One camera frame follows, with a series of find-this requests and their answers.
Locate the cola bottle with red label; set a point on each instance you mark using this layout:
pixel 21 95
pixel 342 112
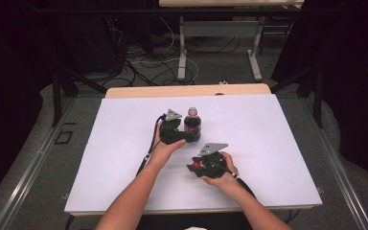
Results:
pixel 192 122

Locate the black metal stand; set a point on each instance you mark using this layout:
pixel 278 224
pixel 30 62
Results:
pixel 317 96
pixel 57 96

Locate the white table sheet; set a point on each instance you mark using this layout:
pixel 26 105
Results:
pixel 262 143

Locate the white-framed desk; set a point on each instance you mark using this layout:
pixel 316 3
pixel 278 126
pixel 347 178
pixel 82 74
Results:
pixel 220 28

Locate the person's right hand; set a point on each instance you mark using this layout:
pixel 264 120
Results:
pixel 225 182

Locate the person's left hand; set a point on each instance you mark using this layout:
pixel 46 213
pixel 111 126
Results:
pixel 164 151

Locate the black curtain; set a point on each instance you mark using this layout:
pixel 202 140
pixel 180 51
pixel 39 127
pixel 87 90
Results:
pixel 9 80
pixel 354 80

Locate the wooden table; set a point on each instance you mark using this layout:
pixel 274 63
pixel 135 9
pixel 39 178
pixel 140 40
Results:
pixel 159 91

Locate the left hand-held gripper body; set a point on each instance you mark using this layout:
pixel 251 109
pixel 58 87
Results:
pixel 171 129

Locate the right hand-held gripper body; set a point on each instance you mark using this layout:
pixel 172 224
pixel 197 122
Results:
pixel 213 161

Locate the red bottle cap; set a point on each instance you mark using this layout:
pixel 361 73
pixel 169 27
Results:
pixel 197 165

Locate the aluminium floor rail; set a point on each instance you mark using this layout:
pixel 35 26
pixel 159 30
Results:
pixel 341 179
pixel 28 179

